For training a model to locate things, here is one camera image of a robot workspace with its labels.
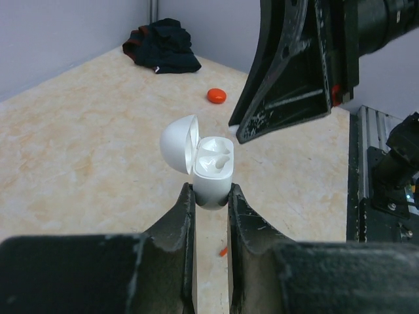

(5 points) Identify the white earbud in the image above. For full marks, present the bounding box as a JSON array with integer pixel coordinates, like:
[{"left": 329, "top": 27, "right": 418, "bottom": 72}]
[{"left": 228, "top": 125, "right": 238, "bottom": 135}]

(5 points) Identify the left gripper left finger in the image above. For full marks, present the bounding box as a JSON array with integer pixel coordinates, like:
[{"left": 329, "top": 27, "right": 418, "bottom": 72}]
[{"left": 1, "top": 184, "right": 195, "bottom": 313}]

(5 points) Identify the orange earbud charging case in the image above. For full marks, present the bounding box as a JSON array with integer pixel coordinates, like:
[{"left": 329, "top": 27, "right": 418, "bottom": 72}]
[{"left": 207, "top": 88, "right": 227, "bottom": 104}]

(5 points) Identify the white earbud charging case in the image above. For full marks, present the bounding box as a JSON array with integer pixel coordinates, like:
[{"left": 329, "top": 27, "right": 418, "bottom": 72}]
[{"left": 160, "top": 115, "right": 234, "bottom": 211}]

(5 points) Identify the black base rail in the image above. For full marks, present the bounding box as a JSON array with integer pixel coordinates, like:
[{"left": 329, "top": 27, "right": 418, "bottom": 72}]
[{"left": 346, "top": 106, "right": 418, "bottom": 245}]

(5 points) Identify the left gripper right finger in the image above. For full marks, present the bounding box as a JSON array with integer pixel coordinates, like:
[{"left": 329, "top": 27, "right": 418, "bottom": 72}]
[{"left": 228, "top": 184, "right": 418, "bottom": 313}]

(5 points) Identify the dark blue cloth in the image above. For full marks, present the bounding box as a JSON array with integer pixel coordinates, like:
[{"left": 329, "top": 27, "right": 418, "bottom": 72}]
[{"left": 122, "top": 18, "right": 202, "bottom": 74}]

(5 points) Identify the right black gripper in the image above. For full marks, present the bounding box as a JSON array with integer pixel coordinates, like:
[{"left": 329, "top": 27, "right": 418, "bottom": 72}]
[{"left": 228, "top": 0, "right": 359, "bottom": 144}]

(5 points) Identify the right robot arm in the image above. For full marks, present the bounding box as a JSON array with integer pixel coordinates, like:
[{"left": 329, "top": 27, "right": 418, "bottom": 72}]
[{"left": 228, "top": 0, "right": 418, "bottom": 144}]

